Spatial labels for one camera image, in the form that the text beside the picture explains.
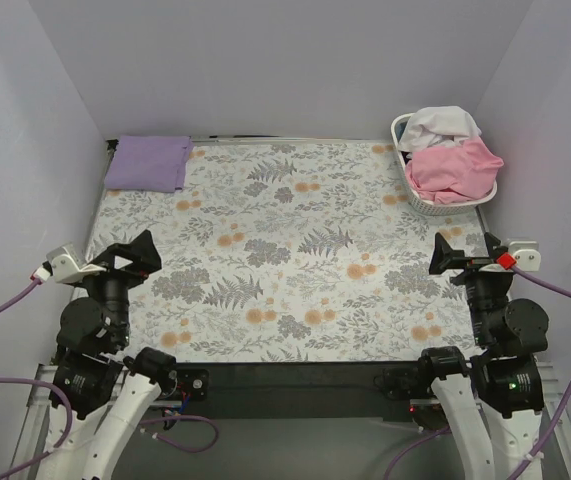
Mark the folded purple t shirt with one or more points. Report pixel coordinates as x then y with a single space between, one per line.
149 163

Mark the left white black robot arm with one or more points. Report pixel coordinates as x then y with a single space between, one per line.
97 401

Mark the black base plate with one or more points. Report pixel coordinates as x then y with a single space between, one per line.
390 390

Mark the white t shirt in basket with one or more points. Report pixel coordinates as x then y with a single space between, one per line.
447 126

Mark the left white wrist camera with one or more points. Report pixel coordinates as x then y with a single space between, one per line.
65 266

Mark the pink t shirt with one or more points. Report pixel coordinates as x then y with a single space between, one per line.
452 175

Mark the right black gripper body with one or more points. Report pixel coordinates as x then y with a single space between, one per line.
472 267

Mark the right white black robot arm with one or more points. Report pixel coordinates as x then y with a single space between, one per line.
493 401

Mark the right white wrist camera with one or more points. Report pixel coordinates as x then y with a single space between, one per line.
523 254

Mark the floral table cloth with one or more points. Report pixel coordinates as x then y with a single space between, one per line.
291 252

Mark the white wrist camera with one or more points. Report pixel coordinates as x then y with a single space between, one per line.
65 266
523 254

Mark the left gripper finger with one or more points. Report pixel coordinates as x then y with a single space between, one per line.
115 254
144 251

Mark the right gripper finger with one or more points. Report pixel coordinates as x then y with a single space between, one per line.
444 257
493 245

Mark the white laundry basket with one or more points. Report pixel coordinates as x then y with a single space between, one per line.
422 206

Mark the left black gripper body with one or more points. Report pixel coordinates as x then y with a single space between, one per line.
113 270

